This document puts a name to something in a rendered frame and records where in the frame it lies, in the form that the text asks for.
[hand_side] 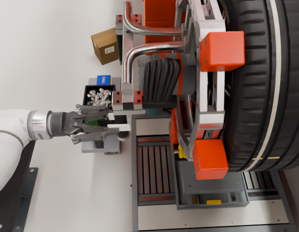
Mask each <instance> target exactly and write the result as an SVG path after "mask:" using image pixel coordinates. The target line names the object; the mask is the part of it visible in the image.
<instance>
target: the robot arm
mask: <svg viewBox="0 0 299 232"><path fill-rule="evenodd" d="M79 113H85V114H79ZM86 113H88V114H86ZM105 118H109V120H114V119H115V118H114V114H113V111H108V109H107V107H106V106H88V105H80V104H76V108H75V110H74V111H71V112H68V113H67V112H52V111H51V110H25V109H4V110H0V191H1V190H2V189H3V187H4V186H5V185H6V184H7V182H8V181H9V179H10V178H11V177H12V175H13V174H14V172H15V170H16V168H17V166H18V163H19V160H20V157H21V153H22V150H23V148H24V147H25V146H26V145H27V144H28V143H29V141H30V140H42V139H52V138H53V137H64V136H69V137H71V140H72V142H73V144H74V145H76V144H78V143H81V142H87V141H97V140H105V139H106V137H107V136H108V135H109V134H110V133H119V131H131V130H132V128H131V124H108V125H107V127H101V126H92V125H86V124H85V123H87V122H89V121H95V120H100V119H105ZM78 133H88V134H80V135H77V134H78Z"/></svg>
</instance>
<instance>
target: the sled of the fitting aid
mask: <svg viewBox="0 0 299 232"><path fill-rule="evenodd" d="M169 136H170V122H169ZM170 149H171V158H172V167H173V177H174V186H175V195H176V208H177V210H189V209H217V208H237V207H246V206H247V205H248V204H249V203H250V201H249V197H248V194H247V190H246V185H245V181H244V177H243V173H242V172H241V177H242V181H243V185H244V188H245V189H244V191H243V192H229V193H209V194H189V195H184V194H183V189H182V178H181V170H180V162H179V161H175V157H174V153H173V150H174V148H171V139H170Z"/></svg>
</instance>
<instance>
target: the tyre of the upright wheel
mask: <svg viewBox="0 0 299 232"><path fill-rule="evenodd" d="M224 2H225V5H226V7H227V11H228V15H229V20H230V26H231V31H243V32H244V40H245V64H244V65H243V66H241V67H239V68H236V69H234V77H233V94H232V103H231V110H230V116H229V122H228V126H227V129H226V132H225V135H224V138H223V144H224V148H225V153H226V157H227V161H228V166H229V170H228V171H227V172H241V171H244V170H246V169H247V168H249V167H250V165H251V164H252V163H253V162H254V161H255V160H258V159H256V158H257V156H258V154H259V152H260V150H261V148H262V145H263V142H264V140H265V137H266V134H267V131H268V126H269V123H270V117H271V113H272V108H273V101H274V94H275V85H276V34H275V25H274V19H273V12H272V7H271V2H270V0H224ZM275 3H276V9H277V14H278V20H279V28H280V38H281V79H280V90H279V98H278V104H277V110H276V116H275V120H274V124H273V128H272V131H271V134H270V138H269V141H268V143H267V146H266V148H265V150H264V152H263V154H262V155H261V157H260V159H259V160H258V162H257V163H256V164H255V165H254V166H253V167H252V168H251V169H249V170H248V171H270V170H287V169H292V168H295V167H297V166H299V0H275Z"/></svg>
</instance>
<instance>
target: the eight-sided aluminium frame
mask: <svg viewBox="0 0 299 232"><path fill-rule="evenodd" d="M203 1H204V5H206V7H207V10H208V13H209V20H206V19H205V16H204V12H203V8H202V5H201V1H200V0H176V14H175V24H174V27H181V19H182V12H186V10H187V4H190V10H191V14H192V17H193V24H194V29H195V40H196V48H197V68H196V113H195V122H194V125H193V120H192V114H191V108H190V102H189V94H186V95H177V102H178V103H177V107H176V108H175V114H176V125H177V137H178V142H179V144H180V145H181V147H182V149H183V151H184V153H185V155H186V159H187V160H188V161H189V162H193V156H192V150H193V146H194V143H195V140H197V139H202V137H203V134H204V131H205V130H206V133H205V137H204V139H217V137H218V135H219V133H220V130H221V129H223V122H224V116H225V110H224V80H225V71H220V72H213V99H212V105H207V72H201V71H200V56H199V44H200V42H201V41H202V40H203V39H204V38H205V36H206V35H207V34H208V33H209V32H226V28H225V20H224V19H223V18H222V15H221V12H220V9H219V6H218V3H217V0H203ZM180 102H184V108H185V116H186V122H187V129H183V124H182V115H181V108H180Z"/></svg>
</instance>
